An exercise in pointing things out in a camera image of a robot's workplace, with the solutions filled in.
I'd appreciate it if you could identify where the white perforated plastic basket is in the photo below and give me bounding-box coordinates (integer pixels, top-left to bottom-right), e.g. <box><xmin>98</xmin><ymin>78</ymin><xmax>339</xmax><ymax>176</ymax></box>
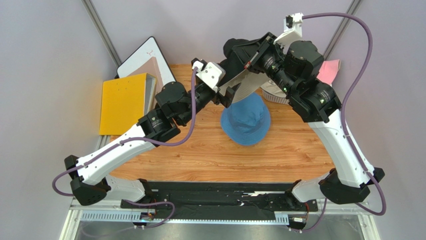
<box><xmin>261</xmin><ymin>88</ymin><xmax>290</xmax><ymax>105</ymax></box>

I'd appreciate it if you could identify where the pink bucket hat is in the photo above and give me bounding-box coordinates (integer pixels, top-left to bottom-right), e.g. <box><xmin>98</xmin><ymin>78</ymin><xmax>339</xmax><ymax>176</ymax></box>
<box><xmin>317</xmin><ymin>59</ymin><xmax>341</xmax><ymax>86</ymax></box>

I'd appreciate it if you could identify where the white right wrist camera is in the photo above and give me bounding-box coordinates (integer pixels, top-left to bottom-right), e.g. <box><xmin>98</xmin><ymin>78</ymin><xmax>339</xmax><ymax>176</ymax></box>
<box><xmin>273</xmin><ymin>12</ymin><xmax>304</xmax><ymax>47</ymax></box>

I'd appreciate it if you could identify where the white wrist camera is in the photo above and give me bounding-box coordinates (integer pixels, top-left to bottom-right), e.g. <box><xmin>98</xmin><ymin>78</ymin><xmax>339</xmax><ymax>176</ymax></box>
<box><xmin>273</xmin><ymin>12</ymin><xmax>304</xmax><ymax>47</ymax></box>
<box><xmin>191</xmin><ymin>58</ymin><xmax>226</xmax><ymax>93</ymax></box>

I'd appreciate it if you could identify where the blue bucket hat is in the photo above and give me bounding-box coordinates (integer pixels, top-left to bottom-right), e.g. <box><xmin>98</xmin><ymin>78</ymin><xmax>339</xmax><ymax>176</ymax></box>
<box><xmin>220</xmin><ymin>93</ymin><xmax>271</xmax><ymax>146</ymax></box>

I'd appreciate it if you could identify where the pink brown folder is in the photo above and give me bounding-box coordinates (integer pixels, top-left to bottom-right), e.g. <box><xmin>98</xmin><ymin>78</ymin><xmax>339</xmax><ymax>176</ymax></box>
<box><xmin>129</xmin><ymin>57</ymin><xmax>164</xmax><ymax>88</ymax></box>

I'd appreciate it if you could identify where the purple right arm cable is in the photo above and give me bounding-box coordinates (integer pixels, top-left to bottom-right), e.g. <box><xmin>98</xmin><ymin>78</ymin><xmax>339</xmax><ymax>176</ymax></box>
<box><xmin>288</xmin><ymin>12</ymin><xmax>388</xmax><ymax>233</ymax></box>

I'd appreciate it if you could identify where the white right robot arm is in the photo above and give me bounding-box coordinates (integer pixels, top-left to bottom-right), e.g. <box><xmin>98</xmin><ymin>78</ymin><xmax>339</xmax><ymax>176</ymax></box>
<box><xmin>223</xmin><ymin>33</ymin><xmax>385</xmax><ymax>205</ymax></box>

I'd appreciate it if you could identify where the black bucket hat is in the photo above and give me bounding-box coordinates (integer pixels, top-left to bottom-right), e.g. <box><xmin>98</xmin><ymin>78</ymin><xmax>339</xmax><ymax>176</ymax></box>
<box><xmin>218</xmin><ymin>38</ymin><xmax>270</xmax><ymax>104</ymax></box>

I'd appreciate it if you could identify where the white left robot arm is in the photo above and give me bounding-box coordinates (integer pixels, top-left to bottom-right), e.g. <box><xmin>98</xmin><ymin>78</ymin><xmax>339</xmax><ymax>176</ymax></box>
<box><xmin>64</xmin><ymin>80</ymin><xmax>240</xmax><ymax>206</ymax></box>

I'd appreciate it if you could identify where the yellow binder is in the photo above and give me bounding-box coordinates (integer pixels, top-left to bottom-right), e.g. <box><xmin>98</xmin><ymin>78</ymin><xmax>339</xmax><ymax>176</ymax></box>
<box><xmin>98</xmin><ymin>73</ymin><xmax>157</xmax><ymax>136</ymax></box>

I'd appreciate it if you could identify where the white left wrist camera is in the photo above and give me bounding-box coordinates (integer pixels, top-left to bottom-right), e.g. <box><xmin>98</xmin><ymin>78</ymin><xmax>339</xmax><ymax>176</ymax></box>
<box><xmin>191</xmin><ymin>58</ymin><xmax>226</xmax><ymax>93</ymax></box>

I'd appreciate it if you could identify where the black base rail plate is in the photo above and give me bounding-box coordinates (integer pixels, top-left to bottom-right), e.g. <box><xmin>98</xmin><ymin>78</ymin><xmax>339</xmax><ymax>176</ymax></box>
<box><xmin>140</xmin><ymin>181</ymin><xmax>319</xmax><ymax>221</ymax></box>

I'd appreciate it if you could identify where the white board black frame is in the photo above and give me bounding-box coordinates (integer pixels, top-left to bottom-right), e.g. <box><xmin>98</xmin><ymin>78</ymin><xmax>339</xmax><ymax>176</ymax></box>
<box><xmin>116</xmin><ymin>36</ymin><xmax>176</xmax><ymax>84</ymax></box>

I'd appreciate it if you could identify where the beige bucket hat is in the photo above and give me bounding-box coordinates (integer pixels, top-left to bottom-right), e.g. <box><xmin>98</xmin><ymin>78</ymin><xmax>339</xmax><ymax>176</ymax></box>
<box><xmin>260</xmin><ymin>81</ymin><xmax>284</xmax><ymax>97</ymax></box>

